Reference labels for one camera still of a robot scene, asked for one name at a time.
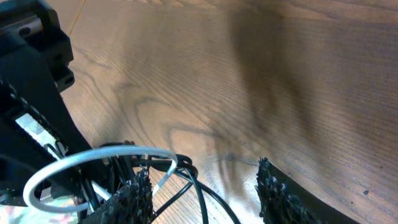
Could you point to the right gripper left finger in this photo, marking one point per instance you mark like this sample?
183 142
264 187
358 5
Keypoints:
131 204

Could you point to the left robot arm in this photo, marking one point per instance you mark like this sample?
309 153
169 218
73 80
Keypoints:
35 23

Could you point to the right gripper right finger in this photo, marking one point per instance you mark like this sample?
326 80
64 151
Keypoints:
283 201

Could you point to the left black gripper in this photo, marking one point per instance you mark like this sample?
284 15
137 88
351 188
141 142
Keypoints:
36 127

